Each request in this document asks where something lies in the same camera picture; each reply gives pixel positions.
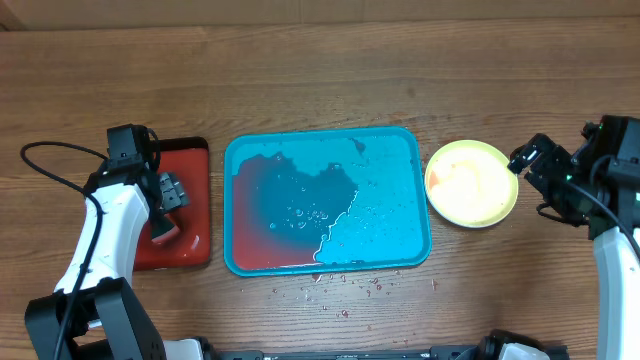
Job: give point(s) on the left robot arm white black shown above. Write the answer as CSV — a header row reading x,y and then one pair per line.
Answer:
x,y
93,312

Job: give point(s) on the teal plastic tray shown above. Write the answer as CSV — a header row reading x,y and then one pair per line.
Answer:
x,y
324,201

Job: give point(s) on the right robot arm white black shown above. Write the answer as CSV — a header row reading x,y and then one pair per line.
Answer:
x,y
597,186

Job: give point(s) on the dark red tray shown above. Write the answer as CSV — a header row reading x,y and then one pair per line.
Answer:
x,y
188,158

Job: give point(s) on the black rail at table edge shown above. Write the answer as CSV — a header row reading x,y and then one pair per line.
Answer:
x,y
443,352

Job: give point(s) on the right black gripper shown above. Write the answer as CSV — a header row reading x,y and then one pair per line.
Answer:
x,y
549,162

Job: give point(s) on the yellow-green plate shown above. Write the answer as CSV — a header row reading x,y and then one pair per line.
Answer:
x,y
467,182

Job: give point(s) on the red sponge with green pad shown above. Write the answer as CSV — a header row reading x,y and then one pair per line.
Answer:
x,y
164,228

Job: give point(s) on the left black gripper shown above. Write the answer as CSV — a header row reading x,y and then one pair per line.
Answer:
x,y
174,195

